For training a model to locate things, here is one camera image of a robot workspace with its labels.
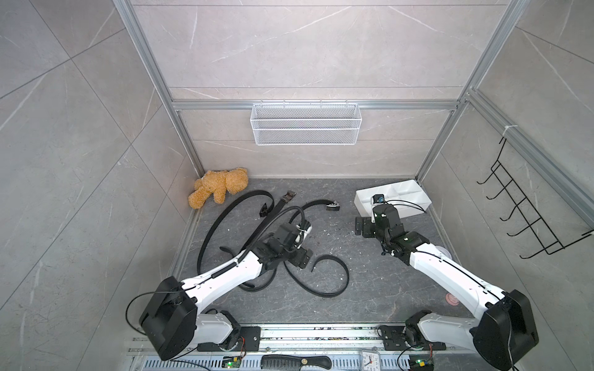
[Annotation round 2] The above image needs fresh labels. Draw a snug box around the black belt with dark buckle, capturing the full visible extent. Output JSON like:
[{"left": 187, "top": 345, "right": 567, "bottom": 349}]
[{"left": 196, "top": 190, "right": 296, "bottom": 275}]

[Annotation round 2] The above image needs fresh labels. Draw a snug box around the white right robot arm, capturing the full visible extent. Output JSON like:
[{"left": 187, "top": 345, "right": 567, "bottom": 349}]
[{"left": 355, "top": 203, "right": 539, "bottom": 370}]

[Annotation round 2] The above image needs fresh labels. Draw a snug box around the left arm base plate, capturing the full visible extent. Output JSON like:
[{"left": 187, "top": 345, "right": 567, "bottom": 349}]
[{"left": 197, "top": 326, "right": 261, "bottom": 352}]

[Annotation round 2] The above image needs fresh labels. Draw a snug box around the left green circuit board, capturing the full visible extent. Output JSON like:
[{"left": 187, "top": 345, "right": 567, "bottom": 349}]
[{"left": 221, "top": 356, "right": 242, "bottom": 369}]

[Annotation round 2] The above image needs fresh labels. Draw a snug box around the green circuit board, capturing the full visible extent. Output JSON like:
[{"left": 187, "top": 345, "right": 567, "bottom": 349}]
[
  {"left": 408, "top": 356, "right": 435, "bottom": 371},
  {"left": 221, "top": 356, "right": 242, "bottom": 369}
]

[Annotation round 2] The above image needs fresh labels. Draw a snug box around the small white clock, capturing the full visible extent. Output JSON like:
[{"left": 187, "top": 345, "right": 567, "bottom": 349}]
[{"left": 360, "top": 351, "right": 381, "bottom": 371}]

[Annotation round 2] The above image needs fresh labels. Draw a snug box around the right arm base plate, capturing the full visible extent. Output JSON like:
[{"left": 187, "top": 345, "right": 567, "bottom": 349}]
[{"left": 377, "top": 325, "right": 447, "bottom": 351}]

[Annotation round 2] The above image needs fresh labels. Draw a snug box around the black belt with silver buckle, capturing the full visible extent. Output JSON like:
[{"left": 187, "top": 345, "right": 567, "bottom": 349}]
[{"left": 243, "top": 199, "right": 351, "bottom": 298}]

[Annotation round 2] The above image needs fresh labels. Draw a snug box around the white wire mesh basket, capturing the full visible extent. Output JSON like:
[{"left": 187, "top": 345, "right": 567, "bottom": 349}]
[{"left": 250, "top": 103, "right": 362, "bottom": 146}]

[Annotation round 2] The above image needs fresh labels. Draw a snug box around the white compartment storage tray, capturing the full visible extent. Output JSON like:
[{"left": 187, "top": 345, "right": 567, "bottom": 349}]
[{"left": 354, "top": 180, "right": 432, "bottom": 219}]

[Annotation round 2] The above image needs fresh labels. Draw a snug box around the brown teddy bear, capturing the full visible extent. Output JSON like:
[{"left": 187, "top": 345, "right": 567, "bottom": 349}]
[{"left": 188, "top": 168, "right": 249, "bottom": 210}]

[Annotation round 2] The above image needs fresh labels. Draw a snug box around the black wire hook rack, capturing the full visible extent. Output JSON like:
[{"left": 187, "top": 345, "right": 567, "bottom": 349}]
[{"left": 476, "top": 139, "right": 593, "bottom": 261}]

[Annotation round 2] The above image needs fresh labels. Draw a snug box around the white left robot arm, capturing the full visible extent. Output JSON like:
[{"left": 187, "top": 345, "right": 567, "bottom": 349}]
[{"left": 139, "top": 221, "right": 312, "bottom": 361}]

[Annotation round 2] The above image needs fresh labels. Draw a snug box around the right green circuit board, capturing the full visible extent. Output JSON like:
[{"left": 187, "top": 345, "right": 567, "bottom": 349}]
[{"left": 408, "top": 356, "right": 435, "bottom": 371}]

